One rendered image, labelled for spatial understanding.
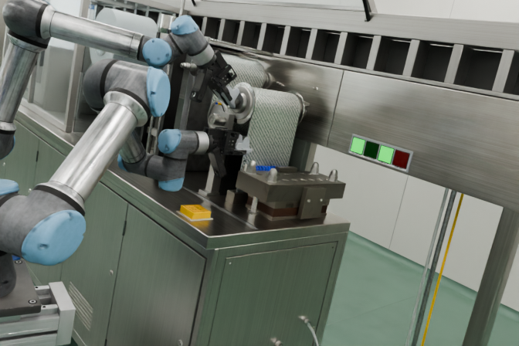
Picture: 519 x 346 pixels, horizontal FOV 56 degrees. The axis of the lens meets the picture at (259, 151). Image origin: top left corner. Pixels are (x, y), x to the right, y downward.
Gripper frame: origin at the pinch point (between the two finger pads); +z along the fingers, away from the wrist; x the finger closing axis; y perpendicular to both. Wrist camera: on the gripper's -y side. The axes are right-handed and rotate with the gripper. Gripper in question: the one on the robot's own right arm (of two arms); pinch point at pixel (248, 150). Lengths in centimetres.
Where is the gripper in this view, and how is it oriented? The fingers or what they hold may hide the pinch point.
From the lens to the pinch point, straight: 173.1
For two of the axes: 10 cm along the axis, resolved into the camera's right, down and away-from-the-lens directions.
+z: 7.3, 0.3, 6.8
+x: -6.5, -2.6, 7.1
